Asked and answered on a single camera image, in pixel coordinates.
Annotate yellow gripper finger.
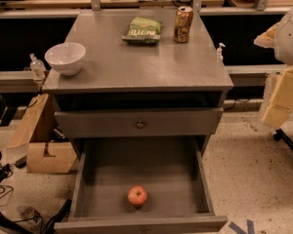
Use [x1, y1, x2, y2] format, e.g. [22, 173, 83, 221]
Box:
[254, 22, 279, 49]
[261, 66, 293, 128]

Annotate red apple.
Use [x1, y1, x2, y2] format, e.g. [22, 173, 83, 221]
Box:
[127, 185, 147, 208]

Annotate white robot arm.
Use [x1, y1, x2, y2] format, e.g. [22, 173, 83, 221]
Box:
[254, 7, 293, 128]

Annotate open grey middle drawer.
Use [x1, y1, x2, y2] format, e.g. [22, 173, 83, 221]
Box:
[55, 136, 228, 234]

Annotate grey wooden drawer cabinet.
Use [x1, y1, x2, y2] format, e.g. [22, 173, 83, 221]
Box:
[43, 9, 232, 149]

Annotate closed grey top drawer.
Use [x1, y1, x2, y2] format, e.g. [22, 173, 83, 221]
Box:
[55, 108, 223, 138]

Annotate black chair leg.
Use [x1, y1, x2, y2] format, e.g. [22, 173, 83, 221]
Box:
[272, 129, 293, 151]

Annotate small white pump bottle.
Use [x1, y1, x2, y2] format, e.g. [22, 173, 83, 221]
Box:
[216, 43, 226, 61]

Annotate orange drink can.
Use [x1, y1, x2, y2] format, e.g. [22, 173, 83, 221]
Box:
[174, 6, 193, 43]

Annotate green chip bag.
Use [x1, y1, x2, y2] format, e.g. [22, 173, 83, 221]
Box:
[122, 17, 162, 44]

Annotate blue floor tape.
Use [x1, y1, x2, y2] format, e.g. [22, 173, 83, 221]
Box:
[229, 218, 257, 234]

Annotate white ceramic bowl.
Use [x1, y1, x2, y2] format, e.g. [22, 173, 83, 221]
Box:
[44, 42, 86, 76]

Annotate brown cardboard box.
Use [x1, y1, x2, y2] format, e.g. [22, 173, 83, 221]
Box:
[26, 142, 77, 174]

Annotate clear plastic bottle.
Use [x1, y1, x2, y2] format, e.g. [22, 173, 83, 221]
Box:
[29, 54, 47, 79]

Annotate leaning cardboard sheet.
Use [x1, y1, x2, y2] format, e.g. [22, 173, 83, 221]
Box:
[7, 94, 55, 149]

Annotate black floor cables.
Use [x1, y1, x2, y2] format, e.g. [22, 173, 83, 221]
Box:
[0, 183, 72, 234]

